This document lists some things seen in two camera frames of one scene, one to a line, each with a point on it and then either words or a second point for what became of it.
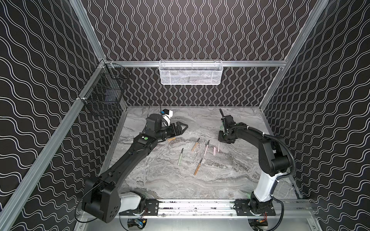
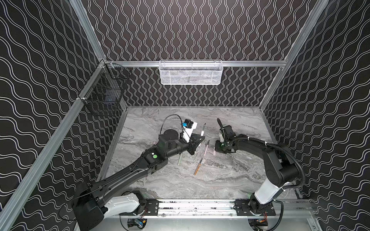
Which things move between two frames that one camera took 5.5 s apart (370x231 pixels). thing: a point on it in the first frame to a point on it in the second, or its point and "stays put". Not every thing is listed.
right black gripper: x=226 y=124 to x=224 y=138
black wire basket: x=102 y=94 stays put
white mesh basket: x=191 y=72 stays put
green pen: x=179 y=161 stays put
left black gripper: x=173 y=128 to x=191 y=145
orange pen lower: x=198 y=167 stays put
